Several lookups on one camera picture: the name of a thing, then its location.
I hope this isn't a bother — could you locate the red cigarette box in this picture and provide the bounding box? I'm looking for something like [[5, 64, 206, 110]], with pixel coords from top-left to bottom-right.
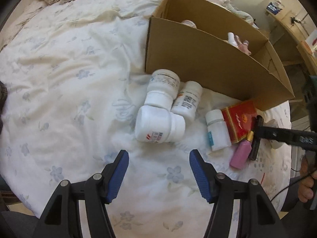
[[221, 99, 260, 144]]

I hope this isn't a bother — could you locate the orange label white pill bottle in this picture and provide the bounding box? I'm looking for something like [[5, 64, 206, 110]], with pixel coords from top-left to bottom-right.
[[171, 81, 203, 121]]

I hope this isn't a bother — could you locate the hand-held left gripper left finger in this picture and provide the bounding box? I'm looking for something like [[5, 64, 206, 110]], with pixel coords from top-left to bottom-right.
[[32, 149, 130, 238]]

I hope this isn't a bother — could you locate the large white pill bottle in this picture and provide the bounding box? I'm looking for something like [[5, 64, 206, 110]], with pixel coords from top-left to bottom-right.
[[135, 105, 186, 143]]

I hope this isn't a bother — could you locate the wide white pill bottle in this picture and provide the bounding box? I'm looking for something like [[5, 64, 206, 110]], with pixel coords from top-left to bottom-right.
[[144, 69, 181, 109]]

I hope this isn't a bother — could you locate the brown cardboard box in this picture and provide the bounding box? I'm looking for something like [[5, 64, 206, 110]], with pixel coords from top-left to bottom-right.
[[145, 0, 295, 111]]

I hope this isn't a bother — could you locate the person's grey trouser leg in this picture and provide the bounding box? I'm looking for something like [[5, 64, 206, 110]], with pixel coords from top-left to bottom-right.
[[0, 176, 40, 238]]

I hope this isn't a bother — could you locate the blue and white packet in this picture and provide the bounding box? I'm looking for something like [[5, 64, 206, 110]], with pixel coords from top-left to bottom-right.
[[266, 0, 285, 14]]

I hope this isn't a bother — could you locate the blue label small white bottle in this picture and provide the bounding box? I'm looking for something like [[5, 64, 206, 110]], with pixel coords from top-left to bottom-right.
[[205, 109, 232, 152]]

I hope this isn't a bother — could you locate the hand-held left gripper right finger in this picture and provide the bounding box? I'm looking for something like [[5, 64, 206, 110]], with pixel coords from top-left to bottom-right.
[[189, 149, 285, 238]]

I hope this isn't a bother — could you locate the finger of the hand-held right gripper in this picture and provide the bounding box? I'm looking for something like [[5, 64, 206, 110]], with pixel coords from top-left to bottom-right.
[[248, 115, 264, 161]]

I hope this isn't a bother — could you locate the pink small bottle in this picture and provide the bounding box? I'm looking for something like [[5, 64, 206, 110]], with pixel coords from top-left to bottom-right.
[[229, 131, 255, 169]]

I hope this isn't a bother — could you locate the person's right hand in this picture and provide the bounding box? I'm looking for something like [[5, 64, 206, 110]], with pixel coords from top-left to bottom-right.
[[298, 154, 317, 204]]

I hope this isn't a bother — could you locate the wooden desk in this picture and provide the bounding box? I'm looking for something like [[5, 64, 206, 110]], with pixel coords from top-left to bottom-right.
[[265, 7, 317, 67]]

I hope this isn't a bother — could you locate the pink scraping comb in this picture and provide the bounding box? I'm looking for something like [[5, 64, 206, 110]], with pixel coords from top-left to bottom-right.
[[233, 35, 252, 55]]

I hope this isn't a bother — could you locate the camouflage garment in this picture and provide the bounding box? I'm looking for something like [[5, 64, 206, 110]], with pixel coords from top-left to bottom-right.
[[0, 81, 8, 112]]

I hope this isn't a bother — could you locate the black cable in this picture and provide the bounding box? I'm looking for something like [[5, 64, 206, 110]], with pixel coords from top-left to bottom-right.
[[271, 170, 316, 201]]

